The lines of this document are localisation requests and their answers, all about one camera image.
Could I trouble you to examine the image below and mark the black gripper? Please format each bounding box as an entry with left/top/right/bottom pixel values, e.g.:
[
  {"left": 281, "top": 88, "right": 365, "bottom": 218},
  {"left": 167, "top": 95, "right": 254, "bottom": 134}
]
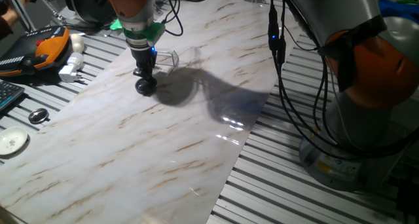
[{"left": 130, "top": 45, "right": 158, "bottom": 84}]

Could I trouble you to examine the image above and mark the small round steel plate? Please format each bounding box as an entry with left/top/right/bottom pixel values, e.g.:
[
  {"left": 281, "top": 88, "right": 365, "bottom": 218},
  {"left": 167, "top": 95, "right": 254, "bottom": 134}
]
[{"left": 134, "top": 77, "right": 158, "bottom": 96}]

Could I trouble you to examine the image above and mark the dark red sleeved forearm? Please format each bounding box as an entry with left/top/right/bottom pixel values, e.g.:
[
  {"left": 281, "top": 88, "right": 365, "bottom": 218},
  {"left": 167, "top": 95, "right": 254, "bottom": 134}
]
[{"left": 0, "top": 1, "right": 20, "bottom": 41}]

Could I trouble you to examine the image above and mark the transparent rectangular box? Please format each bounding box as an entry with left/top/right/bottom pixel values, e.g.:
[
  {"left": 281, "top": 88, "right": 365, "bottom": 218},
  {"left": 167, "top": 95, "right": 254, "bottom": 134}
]
[{"left": 154, "top": 48, "right": 180, "bottom": 71}]

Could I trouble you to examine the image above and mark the marble pattern table mat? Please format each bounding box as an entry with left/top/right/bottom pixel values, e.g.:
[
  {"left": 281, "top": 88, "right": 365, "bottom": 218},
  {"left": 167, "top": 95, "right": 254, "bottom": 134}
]
[{"left": 0, "top": 0, "right": 302, "bottom": 224}]

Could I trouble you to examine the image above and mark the white power adapter plug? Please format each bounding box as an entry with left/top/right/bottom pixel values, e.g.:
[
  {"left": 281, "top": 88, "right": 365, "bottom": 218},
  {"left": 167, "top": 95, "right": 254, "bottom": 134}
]
[{"left": 58, "top": 52, "right": 85, "bottom": 83}]

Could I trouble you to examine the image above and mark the white egg shaped object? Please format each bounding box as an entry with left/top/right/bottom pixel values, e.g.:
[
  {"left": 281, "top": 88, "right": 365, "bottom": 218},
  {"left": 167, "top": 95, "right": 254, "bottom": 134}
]
[{"left": 70, "top": 33, "right": 85, "bottom": 54}]

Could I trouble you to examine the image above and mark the black filament spool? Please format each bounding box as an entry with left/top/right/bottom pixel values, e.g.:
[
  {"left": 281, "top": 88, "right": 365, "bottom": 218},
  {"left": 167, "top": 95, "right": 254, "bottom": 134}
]
[{"left": 64, "top": 0, "right": 115, "bottom": 25}]

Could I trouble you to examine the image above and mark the orange black teach pendant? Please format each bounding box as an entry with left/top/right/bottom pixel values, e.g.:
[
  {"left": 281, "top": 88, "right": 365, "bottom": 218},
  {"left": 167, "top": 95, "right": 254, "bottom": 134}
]
[{"left": 0, "top": 25, "right": 71, "bottom": 77}]

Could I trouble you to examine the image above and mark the small spare steel dish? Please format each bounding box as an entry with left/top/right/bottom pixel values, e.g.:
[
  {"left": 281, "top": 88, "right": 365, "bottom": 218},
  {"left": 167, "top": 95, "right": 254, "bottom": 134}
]
[{"left": 27, "top": 107, "right": 50, "bottom": 125}]

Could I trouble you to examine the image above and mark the thin metal rod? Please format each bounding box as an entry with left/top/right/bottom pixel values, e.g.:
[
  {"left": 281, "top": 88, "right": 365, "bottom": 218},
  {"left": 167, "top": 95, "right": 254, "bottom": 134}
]
[{"left": 32, "top": 0, "right": 68, "bottom": 26}]

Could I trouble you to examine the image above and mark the black computer keyboard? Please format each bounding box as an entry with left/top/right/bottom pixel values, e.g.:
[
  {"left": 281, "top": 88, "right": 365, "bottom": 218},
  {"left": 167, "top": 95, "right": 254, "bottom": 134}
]
[{"left": 0, "top": 79, "right": 26, "bottom": 113}]

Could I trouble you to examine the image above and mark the white flowered ceramic saucer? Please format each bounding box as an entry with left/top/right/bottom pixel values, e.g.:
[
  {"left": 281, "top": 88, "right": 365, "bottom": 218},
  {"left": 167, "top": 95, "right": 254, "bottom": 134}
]
[{"left": 0, "top": 126, "right": 29, "bottom": 156}]

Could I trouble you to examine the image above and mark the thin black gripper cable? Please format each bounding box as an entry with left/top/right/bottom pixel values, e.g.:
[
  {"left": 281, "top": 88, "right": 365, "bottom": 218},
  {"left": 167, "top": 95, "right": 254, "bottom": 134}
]
[{"left": 162, "top": 0, "right": 184, "bottom": 37}]

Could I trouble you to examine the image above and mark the black cable with lit connector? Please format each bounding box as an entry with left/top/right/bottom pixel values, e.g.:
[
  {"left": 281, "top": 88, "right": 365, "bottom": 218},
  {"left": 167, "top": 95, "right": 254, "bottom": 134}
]
[{"left": 268, "top": 0, "right": 419, "bottom": 161}]

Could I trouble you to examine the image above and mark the black cable with plain connector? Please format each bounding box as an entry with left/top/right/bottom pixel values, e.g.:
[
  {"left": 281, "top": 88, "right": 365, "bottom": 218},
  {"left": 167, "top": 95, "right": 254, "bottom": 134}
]
[{"left": 278, "top": 0, "right": 419, "bottom": 159}]

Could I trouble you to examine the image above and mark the aluminium frame strut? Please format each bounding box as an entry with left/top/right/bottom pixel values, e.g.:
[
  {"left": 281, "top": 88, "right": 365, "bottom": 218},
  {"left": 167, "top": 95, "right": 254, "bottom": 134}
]
[{"left": 3, "top": 0, "right": 37, "bottom": 33}]

